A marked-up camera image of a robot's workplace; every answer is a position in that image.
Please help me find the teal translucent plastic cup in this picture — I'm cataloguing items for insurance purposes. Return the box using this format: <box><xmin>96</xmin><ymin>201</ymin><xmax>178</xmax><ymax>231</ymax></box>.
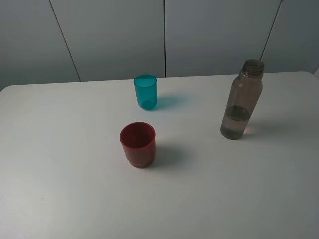
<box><xmin>133</xmin><ymin>74</ymin><xmax>157</xmax><ymax>110</ymax></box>

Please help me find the brown translucent plastic bottle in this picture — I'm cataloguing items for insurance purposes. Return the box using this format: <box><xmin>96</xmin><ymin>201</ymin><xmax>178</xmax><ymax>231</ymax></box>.
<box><xmin>220</xmin><ymin>59</ymin><xmax>264</xmax><ymax>140</ymax></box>

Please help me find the red plastic cup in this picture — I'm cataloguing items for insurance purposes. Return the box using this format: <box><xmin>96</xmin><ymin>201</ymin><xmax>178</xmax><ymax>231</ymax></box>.
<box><xmin>119</xmin><ymin>122</ymin><xmax>156</xmax><ymax>168</ymax></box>

